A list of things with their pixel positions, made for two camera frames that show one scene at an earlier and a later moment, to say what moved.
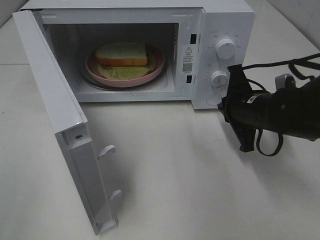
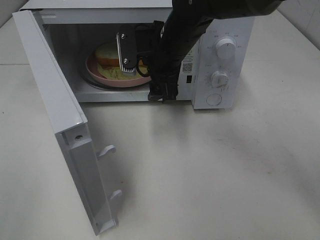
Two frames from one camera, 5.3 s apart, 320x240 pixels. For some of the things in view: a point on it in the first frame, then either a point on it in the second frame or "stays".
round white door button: (214, 99) stays
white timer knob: (219, 80) stays
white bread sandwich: (118, 54) stays
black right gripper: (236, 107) to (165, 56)
